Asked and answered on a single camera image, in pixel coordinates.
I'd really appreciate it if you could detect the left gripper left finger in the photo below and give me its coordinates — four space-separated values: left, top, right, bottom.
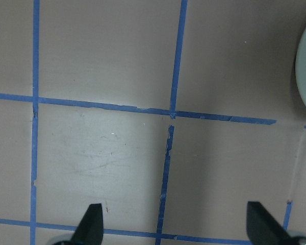
48 203 104 245

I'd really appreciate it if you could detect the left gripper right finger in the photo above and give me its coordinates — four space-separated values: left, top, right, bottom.
246 201 306 245

